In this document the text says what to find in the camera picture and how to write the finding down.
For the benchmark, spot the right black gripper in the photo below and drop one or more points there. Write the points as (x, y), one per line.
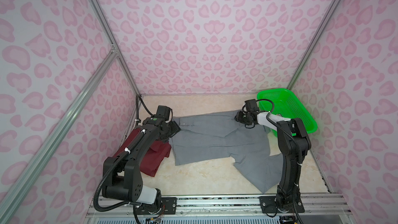
(238, 117)

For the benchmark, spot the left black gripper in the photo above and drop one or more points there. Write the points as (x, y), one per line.
(175, 128)

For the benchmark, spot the maroon long sleeve shirt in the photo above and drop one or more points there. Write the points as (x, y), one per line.
(153, 157)

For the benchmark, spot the grey long sleeve shirt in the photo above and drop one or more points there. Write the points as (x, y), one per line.
(219, 135)

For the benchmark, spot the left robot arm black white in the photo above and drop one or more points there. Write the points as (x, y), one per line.
(122, 182)

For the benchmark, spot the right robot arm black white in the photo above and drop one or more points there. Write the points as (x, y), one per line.
(293, 143)

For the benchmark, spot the green plastic basket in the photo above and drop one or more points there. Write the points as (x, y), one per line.
(287, 105)

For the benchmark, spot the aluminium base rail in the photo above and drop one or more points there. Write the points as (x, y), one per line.
(313, 208)

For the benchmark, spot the left rear aluminium frame post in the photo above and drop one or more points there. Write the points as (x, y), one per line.
(95, 5)

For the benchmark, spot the aluminium frame post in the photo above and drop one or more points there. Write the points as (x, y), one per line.
(325, 21)
(95, 5)

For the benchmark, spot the left aluminium frame diagonal strut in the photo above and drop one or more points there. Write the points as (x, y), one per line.
(31, 173)

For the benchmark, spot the right rear aluminium frame post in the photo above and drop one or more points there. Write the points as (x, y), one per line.
(325, 21)

